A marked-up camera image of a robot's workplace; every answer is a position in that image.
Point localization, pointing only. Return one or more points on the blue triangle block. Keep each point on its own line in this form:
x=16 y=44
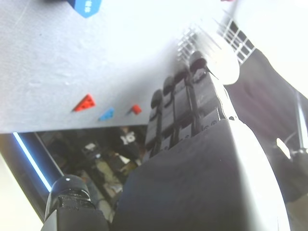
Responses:
x=107 y=115

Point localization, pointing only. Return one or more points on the white light strip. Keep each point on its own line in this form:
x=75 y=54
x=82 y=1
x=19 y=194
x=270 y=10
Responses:
x=31 y=160

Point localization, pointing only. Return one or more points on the red triangle block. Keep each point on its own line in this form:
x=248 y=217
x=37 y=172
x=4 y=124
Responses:
x=85 y=104

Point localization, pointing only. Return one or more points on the stand with white oval head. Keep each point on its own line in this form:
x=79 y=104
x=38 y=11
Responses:
x=284 y=148

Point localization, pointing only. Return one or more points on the red cylinder block white cross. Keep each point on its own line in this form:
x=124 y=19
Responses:
x=136 y=109

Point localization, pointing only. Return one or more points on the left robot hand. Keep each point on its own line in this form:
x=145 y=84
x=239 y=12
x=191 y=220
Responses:
x=192 y=180

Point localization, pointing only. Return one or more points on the white backdrop sheet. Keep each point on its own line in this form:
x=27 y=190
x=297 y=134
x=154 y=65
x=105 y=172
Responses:
x=284 y=36

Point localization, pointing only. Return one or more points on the blue hexagonal block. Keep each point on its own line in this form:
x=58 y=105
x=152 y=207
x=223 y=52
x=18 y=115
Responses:
x=86 y=7

